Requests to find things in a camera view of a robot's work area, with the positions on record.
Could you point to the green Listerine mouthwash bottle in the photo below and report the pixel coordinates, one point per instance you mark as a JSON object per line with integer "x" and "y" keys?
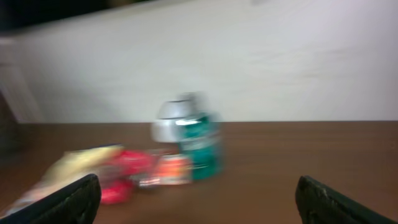
{"x": 200, "y": 138}

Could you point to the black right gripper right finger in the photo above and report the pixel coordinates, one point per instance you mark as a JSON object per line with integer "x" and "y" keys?
{"x": 318, "y": 203}

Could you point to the black red triangular packet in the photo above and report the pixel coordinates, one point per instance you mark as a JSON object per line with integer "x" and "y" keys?
{"x": 149, "y": 179}

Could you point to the yellow chips bag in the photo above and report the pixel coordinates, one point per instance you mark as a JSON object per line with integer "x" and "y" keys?
{"x": 71, "y": 167}

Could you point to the small orange snack box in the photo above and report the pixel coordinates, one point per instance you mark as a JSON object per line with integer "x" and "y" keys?
{"x": 175, "y": 169}

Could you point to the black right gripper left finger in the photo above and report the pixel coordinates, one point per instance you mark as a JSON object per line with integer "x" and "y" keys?
{"x": 77, "y": 203}

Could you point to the red snack bag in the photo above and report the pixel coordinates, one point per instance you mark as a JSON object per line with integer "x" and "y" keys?
{"x": 127, "y": 174}

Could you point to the white barcode scanner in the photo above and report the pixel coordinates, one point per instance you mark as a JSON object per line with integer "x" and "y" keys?
{"x": 164, "y": 129}

